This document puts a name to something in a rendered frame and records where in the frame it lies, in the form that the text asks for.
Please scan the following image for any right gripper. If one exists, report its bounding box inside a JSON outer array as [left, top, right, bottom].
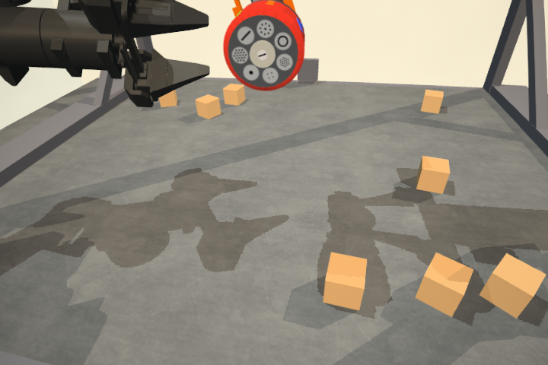
[[40, 0, 210, 107]]

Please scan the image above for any orange cube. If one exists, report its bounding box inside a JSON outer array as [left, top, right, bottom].
[[323, 252, 367, 310], [196, 95, 221, 119], [421, 90, 443, 113], [479, 253, 546, 318], [159, 90, 177, 107], [416, 156, 450, 194], [416, 253, 473, 317], [223, 84, 245, 106]]

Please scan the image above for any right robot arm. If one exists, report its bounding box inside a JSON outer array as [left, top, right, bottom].
[[0, 0, 55, 86]]

